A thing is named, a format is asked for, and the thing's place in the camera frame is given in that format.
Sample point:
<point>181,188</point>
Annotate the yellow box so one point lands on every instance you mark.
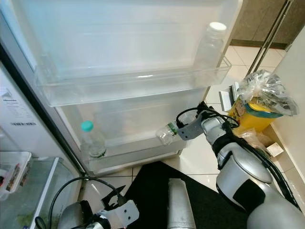
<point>259,123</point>

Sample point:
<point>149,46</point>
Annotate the clear bottle with white cap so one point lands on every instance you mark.
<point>209,47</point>

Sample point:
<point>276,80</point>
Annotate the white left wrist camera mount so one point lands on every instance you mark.
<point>124,214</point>

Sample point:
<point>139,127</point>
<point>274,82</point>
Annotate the clear plastic food container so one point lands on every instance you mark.
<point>21,164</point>

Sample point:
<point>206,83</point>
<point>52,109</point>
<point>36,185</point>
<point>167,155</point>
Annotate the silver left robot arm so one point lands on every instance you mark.
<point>71,218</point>

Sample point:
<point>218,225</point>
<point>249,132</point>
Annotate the clear bottle with green label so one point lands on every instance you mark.
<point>167,134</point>

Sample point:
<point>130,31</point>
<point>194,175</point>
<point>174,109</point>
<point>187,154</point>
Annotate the clear knotted plastic bag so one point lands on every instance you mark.
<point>267,90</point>

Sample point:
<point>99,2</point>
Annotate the wide clear door bin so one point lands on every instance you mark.
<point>124,91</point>

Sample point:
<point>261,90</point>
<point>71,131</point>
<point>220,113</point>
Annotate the brown cardboard tag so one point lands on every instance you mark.
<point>240,109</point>

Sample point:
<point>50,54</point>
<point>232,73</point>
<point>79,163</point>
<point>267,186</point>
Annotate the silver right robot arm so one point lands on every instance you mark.
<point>248,176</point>

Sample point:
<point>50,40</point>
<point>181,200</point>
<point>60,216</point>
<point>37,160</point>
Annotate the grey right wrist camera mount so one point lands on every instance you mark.
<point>190,129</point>

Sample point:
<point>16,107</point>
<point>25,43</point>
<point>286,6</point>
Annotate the small clear door bin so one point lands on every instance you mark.
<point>128,155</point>

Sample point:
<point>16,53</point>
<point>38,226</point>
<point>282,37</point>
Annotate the crumpled clear plastic wrap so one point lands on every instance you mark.
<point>255,140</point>

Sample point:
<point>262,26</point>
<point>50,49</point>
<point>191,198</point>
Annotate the black doormat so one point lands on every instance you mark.
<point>152,191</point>

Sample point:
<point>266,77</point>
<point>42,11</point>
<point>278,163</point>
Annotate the brown cabinet with metal rails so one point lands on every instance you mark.
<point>257,19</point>

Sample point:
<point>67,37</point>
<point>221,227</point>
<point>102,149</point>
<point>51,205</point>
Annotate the small white box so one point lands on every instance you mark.
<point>226,95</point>

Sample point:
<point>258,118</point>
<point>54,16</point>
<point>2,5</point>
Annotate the small white paper carton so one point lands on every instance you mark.
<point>275,150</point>

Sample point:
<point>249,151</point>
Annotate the white fridge label sticker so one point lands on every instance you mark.
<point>19,107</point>

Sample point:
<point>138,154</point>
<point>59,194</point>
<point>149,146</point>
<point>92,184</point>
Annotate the glass crisper cover shelf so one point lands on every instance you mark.
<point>50,191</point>

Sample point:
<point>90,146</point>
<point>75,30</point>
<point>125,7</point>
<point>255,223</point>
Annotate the clear bottle with teal cap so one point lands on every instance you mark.
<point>86,126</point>

